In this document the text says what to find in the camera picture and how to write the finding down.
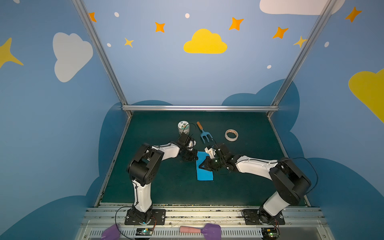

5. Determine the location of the right side floor rail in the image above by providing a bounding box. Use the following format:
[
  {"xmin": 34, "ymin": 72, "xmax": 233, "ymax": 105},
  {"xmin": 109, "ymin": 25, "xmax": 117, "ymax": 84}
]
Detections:
[{"xmin": 267, "ymin": 117, "xmax": 312, "ymax": 207}]

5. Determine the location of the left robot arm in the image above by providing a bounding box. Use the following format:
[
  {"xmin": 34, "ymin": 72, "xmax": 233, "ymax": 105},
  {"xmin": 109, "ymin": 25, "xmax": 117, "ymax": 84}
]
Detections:
[{"xmin": 125, "ymin": 133, "xmax": 198, "ymax": 225}]

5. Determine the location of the right green circuit board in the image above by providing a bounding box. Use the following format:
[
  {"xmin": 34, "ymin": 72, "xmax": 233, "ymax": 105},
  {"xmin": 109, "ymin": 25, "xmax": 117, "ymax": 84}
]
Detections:
[{"xmin": 262, "ymin": 228, "xmax": 280, "ymax": 240}]

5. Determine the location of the left green circuit board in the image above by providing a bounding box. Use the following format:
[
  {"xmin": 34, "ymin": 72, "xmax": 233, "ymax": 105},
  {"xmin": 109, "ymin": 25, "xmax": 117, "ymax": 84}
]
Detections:
[{"xmin": 136, "ymin": 228, "xmax": 154, "ymax": 237}]

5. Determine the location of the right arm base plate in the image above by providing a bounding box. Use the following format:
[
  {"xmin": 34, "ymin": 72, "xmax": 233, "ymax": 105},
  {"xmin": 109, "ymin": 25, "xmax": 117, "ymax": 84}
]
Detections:
[{"xmin": 242, "ymin": 209, "xmax": 286, "ymax": 225}]

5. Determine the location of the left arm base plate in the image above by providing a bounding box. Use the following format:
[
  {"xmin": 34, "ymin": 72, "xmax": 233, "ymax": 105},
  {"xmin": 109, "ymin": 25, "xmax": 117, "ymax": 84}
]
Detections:
[{"xmin": 124, "ymin": 209, "xmax": 166, "ymax": 226}]

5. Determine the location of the floor rail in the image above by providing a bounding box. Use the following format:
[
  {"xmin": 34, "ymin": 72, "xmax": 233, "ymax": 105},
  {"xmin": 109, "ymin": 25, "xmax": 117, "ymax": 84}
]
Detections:
[
  {"xmin": 267, "ymin": 117, "xmax": 312, "ymax": 207},
  {"xmin": 94, "ymin": 115, "xmax": 132, "ymax": 208}
]

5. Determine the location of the aluminium right corner post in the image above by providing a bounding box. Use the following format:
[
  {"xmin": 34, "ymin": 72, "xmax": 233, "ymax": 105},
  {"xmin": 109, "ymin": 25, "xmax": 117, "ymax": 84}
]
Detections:
[{"xmin": 267, "ymin": 0, "xmax": 338, "ymax": 119}]

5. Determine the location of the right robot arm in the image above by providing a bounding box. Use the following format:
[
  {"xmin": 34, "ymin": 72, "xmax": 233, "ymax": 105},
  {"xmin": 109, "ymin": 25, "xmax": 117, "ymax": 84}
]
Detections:
[{"xmin": 199, "ymin": 155, "xmax": 312, "ymax": 224}]

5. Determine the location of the blue garden fork wooden handle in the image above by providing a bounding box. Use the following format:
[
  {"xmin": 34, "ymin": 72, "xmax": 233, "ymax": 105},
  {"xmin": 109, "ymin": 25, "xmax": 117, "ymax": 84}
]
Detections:
[{"xmin": 197, "ymin": 122, "xmax": 214, "ymax": 144}]

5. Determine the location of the small patterned jar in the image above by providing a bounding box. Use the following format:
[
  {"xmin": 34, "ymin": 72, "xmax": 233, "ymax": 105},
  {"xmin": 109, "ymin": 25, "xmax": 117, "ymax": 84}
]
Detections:
[{"xmin": 178, "ymin": 121, "xmax": 190, "ymax": 135}]

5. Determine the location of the white double-sided tape roll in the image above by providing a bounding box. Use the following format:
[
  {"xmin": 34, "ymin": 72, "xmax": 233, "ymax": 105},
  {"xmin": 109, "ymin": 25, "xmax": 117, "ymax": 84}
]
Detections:
[{"xmin": 225, "ymin": 129, "xmax": 239, "ymax": 142}]

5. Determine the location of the purple scoop left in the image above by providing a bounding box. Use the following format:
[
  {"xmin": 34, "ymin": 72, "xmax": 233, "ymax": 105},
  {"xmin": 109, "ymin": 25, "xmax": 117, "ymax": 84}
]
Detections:
[{"xmin": 100, "ymin": 225, "xmax": 121, "ymax": 240}]

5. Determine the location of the purple shovel pink handle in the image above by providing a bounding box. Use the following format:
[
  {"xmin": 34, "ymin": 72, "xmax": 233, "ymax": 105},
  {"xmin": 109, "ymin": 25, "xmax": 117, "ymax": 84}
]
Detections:
[{"xmin": 180, "ymin": 224, "xmax": 222, "ymax": 240}]

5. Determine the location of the aluminium corner post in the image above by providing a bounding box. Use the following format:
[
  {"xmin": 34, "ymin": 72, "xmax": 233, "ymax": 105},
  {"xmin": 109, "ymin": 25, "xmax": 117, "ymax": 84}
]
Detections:
[
  {"xmin": 267, "ymin": 0, "xmax": 338, "ymax": 119},
  {"xmin": 72, "ymin": 0, "xmax": 128, "ymax": 107}
]

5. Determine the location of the cyan paper sheet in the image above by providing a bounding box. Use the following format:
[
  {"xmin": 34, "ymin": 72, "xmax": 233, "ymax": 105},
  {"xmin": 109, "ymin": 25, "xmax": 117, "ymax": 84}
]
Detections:
[{"xmin": 196, "ymin": 152, "xmax": 214, "ymax": 181}]

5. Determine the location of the front aluminium rail base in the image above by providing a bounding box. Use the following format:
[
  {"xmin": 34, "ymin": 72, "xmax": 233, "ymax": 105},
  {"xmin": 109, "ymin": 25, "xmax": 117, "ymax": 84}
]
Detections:
[{"xmin": 76, "ymin": 203, "xmax": 335, "ymax": 240}]

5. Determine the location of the green circuit board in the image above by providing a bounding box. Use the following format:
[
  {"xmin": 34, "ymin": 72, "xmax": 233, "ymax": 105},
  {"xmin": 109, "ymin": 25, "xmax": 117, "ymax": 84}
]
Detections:
[
  {"xmin": 136, "ymin": 228, "xmax": 154, "ymax": 237},
  {"xmin": 262, "ymin": 228, "xmax": 280, "ymax": 240}
]

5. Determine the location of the aluminium left corner post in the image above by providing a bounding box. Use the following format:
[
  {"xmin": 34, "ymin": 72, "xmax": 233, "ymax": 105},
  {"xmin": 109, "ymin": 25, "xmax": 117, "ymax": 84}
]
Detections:
[{"xmin": 72, "ymin": 0, "xmax": 128, "ymax": 107}]

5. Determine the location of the left side floor rail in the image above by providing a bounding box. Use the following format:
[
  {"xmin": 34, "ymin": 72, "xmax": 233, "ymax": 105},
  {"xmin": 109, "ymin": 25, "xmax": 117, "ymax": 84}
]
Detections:
[{"xmin": 94, "ymin": 115, "xmax": 132, "ymax": 208}]

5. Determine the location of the aluminium back frame rail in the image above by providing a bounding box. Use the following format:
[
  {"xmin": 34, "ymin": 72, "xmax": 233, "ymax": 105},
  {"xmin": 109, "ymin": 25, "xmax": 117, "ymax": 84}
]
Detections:
[{"xmin": 122, "ymin": 105, "xmax": 279, "ymax": 112}]

